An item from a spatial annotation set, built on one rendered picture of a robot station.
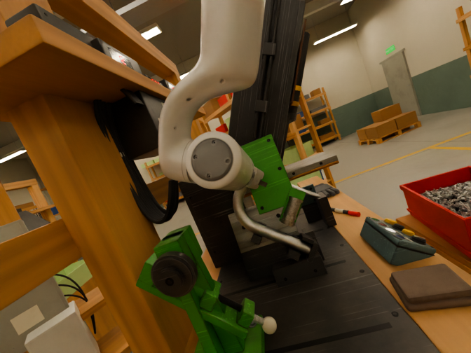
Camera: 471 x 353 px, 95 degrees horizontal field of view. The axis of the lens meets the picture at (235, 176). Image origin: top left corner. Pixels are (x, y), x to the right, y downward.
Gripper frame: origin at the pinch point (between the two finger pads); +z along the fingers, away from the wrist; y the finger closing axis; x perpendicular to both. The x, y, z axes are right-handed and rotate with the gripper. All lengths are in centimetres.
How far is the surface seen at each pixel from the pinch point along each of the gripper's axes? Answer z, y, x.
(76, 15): -8, 70, -24
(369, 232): 4.5, -35.8, 0.2
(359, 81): 881, -112, -553
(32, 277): -30.8, 20.2, 30.0
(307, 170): 15.0, -15.3, -10.2
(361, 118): 916, -183, -426
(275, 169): 2.7, -6.5, -5.2
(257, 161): 2.7, -0.7, -5.4
